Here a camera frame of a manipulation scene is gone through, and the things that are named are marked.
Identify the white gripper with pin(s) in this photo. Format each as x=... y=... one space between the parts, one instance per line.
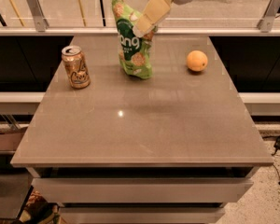
x=154 y=12

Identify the green rice chip bag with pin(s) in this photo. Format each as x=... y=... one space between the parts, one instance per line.
x=134 y=51

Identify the patterned bag on floor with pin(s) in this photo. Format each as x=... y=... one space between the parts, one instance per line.
x=38 y=211

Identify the orange fruit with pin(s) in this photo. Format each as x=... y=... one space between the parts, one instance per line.
x=197 y=61

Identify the gold LaCroix soda can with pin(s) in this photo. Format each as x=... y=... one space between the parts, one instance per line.
x=75 y=67

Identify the glass railing with metal posts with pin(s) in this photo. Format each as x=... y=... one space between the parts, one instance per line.
x=69 y=17

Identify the upper grey drawer front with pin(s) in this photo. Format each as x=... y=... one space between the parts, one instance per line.
x=142 y=190

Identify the grey drawer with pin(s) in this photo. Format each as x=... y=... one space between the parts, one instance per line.
x=142 y=215
x=142 y=190

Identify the cardboard box at left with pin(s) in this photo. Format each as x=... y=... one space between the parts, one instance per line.
x=10 y=139

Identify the lower grey drawer front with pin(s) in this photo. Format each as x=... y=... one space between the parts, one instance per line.
x=142 y=215

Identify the black power adapter with cable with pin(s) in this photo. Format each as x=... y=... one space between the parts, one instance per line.
x=276 y=147

